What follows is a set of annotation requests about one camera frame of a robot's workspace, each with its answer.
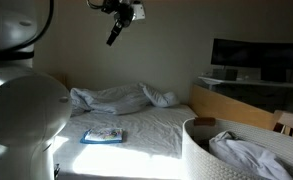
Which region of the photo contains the folded blue shirt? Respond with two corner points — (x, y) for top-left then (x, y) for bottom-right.
(79, 128), (125, 145)

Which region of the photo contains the crumpled white duvet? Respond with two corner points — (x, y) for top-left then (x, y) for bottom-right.
(68, 83), (154, 117)

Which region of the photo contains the black computer monitor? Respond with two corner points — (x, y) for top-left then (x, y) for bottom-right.
(210, 37), (293, 83)

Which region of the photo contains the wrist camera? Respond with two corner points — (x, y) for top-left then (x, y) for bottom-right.
(131, 1), (147, 21)

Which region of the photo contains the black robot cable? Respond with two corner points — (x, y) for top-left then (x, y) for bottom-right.
(5, 0), (56, 55)

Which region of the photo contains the wooden bed headboard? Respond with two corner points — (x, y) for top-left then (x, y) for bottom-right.
(50, 72), (69, 92)

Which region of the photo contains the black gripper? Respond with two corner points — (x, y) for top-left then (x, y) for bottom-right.
(100, 0), (136, 47)

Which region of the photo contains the white desk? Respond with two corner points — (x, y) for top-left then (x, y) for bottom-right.
(197, 75), (293, 92)

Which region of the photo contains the dark box on desk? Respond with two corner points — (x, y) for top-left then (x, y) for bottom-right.
(212, 68), (239, 82)

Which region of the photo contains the pale grey garment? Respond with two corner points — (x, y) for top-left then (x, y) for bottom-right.
(208, 130), (293, 180)

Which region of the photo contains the white shirt with rainbow print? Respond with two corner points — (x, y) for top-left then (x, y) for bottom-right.
(84, 127), (124, 143)

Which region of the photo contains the white woven laundry basket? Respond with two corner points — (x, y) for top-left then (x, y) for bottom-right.
(181, 116), (293, 180)

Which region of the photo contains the wooden bed footboard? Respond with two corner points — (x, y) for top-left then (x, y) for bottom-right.
(188, 83), (278, 132)

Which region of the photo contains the white pillow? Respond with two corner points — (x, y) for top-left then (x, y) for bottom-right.
(138, 82), (181, 109)

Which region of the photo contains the mattress with white sheet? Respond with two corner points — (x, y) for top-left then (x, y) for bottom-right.
(51, 104), (199, 180)

